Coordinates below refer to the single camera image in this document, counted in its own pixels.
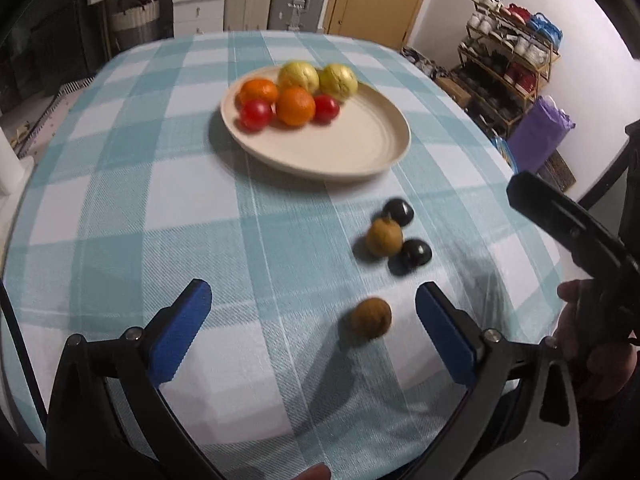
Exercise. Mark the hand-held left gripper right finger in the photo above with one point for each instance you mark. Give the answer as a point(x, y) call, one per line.
point(445, 337)

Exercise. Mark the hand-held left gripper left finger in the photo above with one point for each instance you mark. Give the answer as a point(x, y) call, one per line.
point(184, 332)

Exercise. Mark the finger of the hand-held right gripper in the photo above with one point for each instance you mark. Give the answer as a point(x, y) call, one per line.
point(560, 215)

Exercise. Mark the brown passion fruit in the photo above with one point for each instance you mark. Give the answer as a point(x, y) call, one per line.
point(370, 319)
point(383, 236)

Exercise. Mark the dark purple plum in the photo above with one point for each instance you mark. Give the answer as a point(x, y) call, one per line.
point(415, 255)
point(398, 212)

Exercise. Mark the cream round plate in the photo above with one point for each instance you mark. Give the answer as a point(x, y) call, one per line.
point(350, 145)

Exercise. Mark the red tomato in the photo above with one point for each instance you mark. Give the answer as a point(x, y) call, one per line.
point(326, 109)
point(256, 115)

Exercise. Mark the small orange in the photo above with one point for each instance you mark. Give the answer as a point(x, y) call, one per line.
point(258, 92)

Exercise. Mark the large orange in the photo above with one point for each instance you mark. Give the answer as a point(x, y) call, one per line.
point(295, 106)

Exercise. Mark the yellow-green guava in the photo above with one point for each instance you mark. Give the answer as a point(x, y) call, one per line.
point(298, 77)
point(338, 81)

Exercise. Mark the person's right hand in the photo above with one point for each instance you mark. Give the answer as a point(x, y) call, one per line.
point(610, 375)

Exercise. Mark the person's left hand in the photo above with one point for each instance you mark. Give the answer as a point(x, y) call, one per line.
point(312, 473)

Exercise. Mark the blue plastic bag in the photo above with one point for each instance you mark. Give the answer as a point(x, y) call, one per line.
point(504, 152)

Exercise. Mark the purple bag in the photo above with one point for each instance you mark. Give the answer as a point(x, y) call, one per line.
point(537, 132)

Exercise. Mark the teal checked tablecloth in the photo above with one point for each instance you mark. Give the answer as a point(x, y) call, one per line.
point(175, 220)

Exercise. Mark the wooden shoe rack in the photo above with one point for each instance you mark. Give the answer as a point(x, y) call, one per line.
point(487, 95)

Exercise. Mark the small cardboard box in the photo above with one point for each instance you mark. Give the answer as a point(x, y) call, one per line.
point(454, 91)

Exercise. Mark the rows of racked shoes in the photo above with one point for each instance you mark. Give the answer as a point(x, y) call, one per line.
point(520, 45)

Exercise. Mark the pile of loose sneakers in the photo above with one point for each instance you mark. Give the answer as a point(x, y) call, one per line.
point(420, 62)

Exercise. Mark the white paper towel roll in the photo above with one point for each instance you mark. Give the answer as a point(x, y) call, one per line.
point(9, 160)

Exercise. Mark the striped rug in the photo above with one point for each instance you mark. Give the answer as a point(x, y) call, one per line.
point(55, 105)

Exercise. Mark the tan wooden door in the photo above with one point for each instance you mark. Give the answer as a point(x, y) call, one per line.
point(380, 0)

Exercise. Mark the dark grey fridge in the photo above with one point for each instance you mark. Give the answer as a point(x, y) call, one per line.
point(50, 55)

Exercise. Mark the wicker basket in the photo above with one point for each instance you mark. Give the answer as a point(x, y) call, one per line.
point(135, 22)

